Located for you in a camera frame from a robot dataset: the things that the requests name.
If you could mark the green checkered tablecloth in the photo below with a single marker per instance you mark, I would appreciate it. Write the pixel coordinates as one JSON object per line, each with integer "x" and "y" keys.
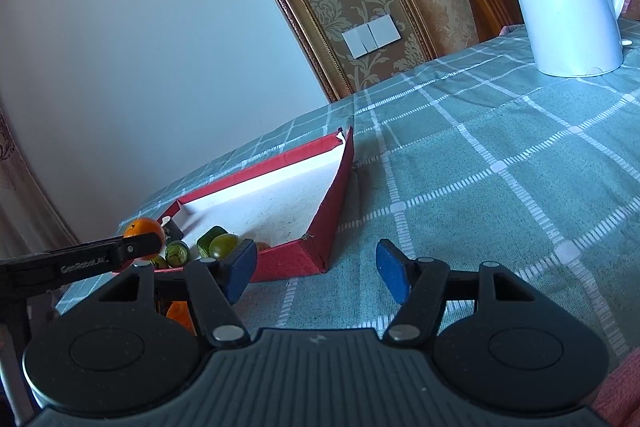
{"x": 500, "y": 182}

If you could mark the pink towel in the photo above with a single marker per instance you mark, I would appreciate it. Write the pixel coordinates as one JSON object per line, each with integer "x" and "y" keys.
{"x": 620, "y": 392}

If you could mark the red cardboard box tray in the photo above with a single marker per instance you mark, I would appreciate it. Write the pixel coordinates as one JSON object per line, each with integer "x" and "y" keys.
{"x": 295, "y": 262}

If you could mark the brown longan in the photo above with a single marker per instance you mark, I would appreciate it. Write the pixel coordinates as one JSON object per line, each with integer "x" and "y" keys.
{"x": 262, "y": 246}

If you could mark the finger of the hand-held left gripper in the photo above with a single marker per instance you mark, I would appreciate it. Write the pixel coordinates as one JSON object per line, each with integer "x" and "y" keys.
{"x": 75, "y": 267}

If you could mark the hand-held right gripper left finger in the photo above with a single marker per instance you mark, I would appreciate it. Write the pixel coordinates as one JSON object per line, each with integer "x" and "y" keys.
{"x": 240, "y": 268}

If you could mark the white wall switch panel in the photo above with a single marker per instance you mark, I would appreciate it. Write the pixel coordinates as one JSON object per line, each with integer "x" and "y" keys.
{"x": 371, "y": 37}

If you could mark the large green tomato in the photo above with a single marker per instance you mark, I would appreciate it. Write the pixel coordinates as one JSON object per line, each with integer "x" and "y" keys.
{"x": 225, "y": 247}

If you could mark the patterned curtain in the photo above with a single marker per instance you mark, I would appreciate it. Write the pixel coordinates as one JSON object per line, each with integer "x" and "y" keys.
{"x": 25, "y": 197}

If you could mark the small green tomato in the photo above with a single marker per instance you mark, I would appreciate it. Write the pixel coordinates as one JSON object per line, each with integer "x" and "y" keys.
{"x": 159, "y": 262}

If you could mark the green cucumber chunk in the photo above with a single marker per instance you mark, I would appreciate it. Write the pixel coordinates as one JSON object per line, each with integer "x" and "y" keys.
{"x": 206, "y": 238}

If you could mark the green cucumber slice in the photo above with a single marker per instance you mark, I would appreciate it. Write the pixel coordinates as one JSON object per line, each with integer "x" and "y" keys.
{"x": 177, "y": 253}

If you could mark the pink clothing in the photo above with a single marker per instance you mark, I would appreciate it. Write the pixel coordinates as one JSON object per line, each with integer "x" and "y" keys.
{"x": 632, "y": 2}

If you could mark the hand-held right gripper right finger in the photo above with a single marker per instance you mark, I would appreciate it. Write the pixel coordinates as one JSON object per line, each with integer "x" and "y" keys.
{"x": 392, "y": 276}

